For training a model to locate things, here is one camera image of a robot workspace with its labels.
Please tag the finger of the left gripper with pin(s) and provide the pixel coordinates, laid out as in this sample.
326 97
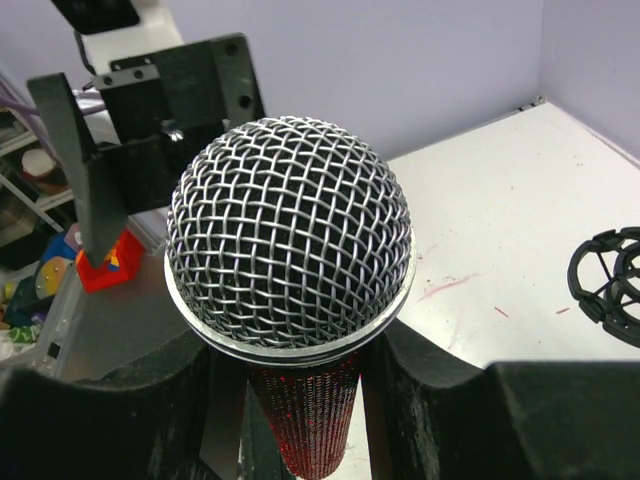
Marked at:
99 208

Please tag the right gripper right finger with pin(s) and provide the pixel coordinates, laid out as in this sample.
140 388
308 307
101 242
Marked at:
431 415

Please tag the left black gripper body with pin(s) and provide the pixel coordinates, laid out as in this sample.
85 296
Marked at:
167 106

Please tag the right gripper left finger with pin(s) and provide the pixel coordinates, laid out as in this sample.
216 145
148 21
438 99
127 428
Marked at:
152 418

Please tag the red glitter microphone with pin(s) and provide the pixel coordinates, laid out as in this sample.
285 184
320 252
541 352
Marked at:
290 247

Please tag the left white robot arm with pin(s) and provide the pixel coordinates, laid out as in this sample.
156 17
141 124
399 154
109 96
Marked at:
114 30

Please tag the black tripod shock-mount stand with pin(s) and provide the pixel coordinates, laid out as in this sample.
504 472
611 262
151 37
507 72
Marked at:
608 304

